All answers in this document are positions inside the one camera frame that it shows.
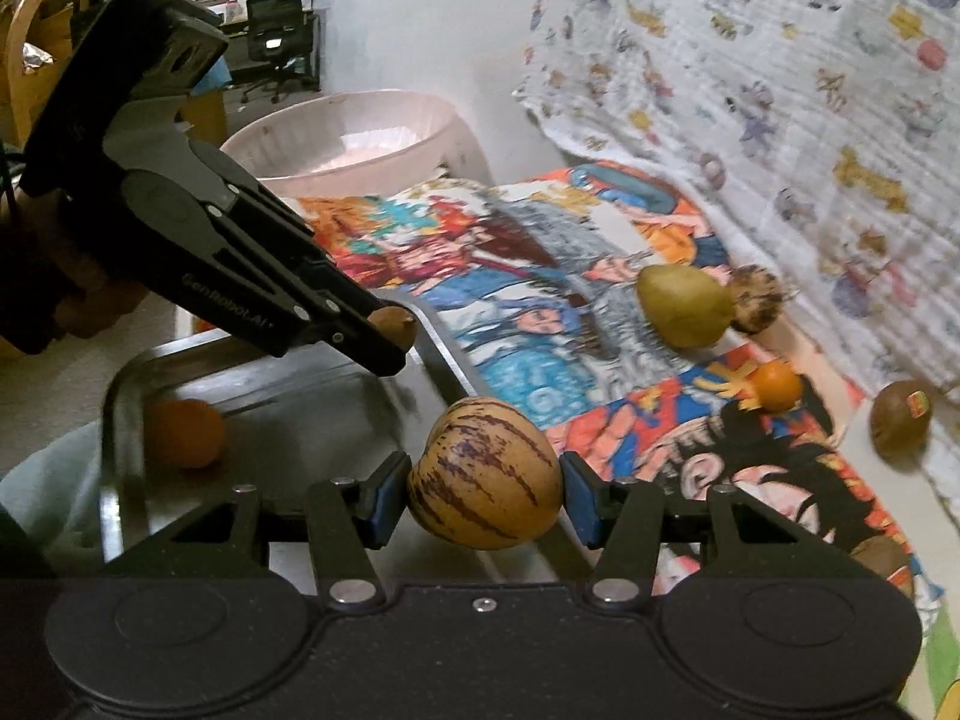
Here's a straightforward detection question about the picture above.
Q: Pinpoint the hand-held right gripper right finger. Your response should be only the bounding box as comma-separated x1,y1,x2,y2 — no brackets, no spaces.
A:
558,450,856,610

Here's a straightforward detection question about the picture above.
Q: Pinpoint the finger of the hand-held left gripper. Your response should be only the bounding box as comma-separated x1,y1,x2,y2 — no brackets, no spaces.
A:
184,136,389,325
146,240,415,377

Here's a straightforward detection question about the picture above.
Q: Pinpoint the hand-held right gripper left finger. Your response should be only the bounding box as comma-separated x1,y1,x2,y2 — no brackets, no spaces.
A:
105,450,415,610

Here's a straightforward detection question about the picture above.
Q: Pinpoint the small brown fruit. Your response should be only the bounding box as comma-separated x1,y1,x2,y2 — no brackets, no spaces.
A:
373,303,419,352

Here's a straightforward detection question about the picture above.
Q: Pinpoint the metal tray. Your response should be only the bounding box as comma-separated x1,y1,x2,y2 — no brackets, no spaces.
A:
100,300,562,582

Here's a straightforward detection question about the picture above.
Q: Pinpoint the striped pepino melon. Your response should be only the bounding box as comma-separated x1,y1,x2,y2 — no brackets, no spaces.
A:
405,396,565,550

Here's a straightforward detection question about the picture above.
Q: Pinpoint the green pear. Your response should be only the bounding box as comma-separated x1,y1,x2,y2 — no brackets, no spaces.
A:
636,262,737,350

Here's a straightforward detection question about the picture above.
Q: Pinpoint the spotted round fruit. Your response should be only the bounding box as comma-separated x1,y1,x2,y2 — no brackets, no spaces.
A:
726,265,785,335

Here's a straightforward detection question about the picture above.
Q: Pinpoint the brown kiwi with sticker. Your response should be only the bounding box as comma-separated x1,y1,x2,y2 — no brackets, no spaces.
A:
870,379,935,460

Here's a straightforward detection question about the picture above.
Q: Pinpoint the person's left hand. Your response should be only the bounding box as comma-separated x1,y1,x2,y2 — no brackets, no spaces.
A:
52,236,151,340

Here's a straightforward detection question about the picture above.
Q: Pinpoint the pink plastic tub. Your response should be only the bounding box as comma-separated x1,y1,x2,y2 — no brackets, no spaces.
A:
220,90,494,202

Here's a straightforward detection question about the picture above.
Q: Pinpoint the wooden chair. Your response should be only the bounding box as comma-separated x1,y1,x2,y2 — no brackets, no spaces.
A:
0,0,87,151

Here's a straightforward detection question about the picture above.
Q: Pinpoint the black office chair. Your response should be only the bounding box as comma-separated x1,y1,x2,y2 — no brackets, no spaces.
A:
238,0,310,104

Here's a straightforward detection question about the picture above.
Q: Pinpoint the small orange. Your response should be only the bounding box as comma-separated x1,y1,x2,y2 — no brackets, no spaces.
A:
752,361,805,413

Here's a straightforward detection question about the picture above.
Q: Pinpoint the cartoon printed blanket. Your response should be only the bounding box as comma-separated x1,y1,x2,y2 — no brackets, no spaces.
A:
193,161,938,616

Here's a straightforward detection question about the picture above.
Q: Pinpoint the light blue cloth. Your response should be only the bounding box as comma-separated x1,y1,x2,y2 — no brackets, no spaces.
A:
0,420,110,563

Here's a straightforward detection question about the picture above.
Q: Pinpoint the yellow bear blanket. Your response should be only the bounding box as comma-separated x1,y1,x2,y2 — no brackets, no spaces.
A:
904,577,960,720

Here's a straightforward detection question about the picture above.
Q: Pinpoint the white printed cloth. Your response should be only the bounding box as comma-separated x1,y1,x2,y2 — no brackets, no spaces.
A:
512,0,960,425

